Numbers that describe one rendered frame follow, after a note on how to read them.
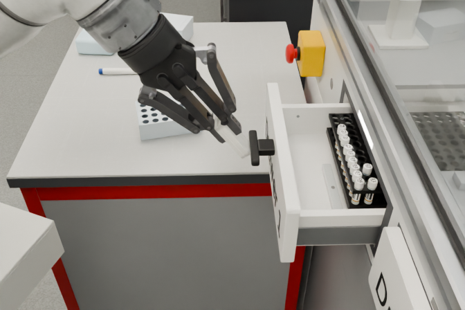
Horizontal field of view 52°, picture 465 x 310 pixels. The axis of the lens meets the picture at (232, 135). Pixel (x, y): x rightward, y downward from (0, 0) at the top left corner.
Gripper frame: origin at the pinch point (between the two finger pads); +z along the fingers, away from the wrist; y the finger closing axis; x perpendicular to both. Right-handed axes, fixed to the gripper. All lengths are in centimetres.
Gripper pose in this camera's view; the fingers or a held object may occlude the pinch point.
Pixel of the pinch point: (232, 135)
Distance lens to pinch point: 69.3
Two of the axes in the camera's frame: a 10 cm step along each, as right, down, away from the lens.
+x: -0.2, -6.3, 7.8
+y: 8.2, -4.6, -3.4
